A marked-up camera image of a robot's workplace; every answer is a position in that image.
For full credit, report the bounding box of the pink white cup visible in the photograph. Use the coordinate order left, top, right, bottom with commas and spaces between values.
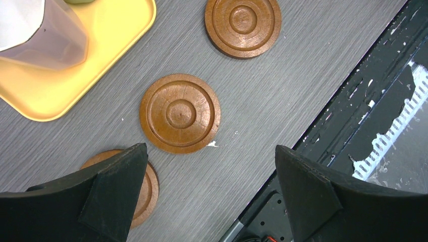
1, 1, 89, 70

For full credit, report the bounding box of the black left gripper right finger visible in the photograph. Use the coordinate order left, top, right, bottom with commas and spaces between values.
275, 145, 427, 241

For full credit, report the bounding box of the yellow tray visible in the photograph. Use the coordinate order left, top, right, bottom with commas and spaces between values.
1, 0, 156, 122

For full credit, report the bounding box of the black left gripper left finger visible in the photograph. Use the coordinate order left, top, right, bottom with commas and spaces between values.
1, 143, 148, 241

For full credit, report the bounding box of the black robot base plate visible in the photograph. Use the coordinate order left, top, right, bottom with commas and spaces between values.
222, 1, 427, 241

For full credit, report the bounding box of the brown coaster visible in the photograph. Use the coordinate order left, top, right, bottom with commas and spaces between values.
80, 149, 159, 229
204, 0, 282, 59
139, 74, 221, 154

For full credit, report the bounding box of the light green mug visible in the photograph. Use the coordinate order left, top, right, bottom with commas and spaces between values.
64, 0, 94, 5

